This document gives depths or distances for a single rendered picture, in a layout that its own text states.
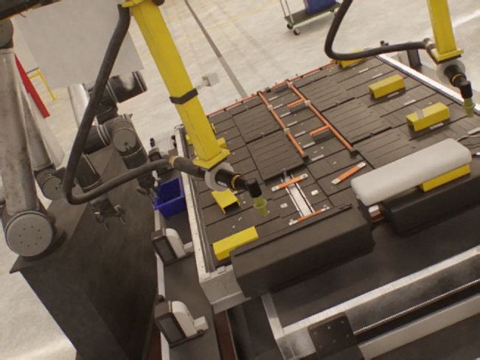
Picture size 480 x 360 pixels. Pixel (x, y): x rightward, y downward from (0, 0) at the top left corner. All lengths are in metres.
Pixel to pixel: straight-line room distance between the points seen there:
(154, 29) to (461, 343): 1.20
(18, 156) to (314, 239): 1.33
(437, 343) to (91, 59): 1.27
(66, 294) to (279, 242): 1.50
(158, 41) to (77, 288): 1.74
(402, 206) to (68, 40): 1.06
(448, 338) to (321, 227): 0.49
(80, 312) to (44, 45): 1.70
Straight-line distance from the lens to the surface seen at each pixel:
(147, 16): 1.38
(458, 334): 1.72
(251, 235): 1.88
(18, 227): 2.45
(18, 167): 2.42
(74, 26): 1.53
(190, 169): 1.64
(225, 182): 1.48
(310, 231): 1.68
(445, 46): 1.79
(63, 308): 2.98
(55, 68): 1.62
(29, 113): 2.63
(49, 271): 2.84
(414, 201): 1.67
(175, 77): 1.41
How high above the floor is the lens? 2.05
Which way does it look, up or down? 27 degrees down
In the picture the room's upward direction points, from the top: 23 degrees counter-clockwise
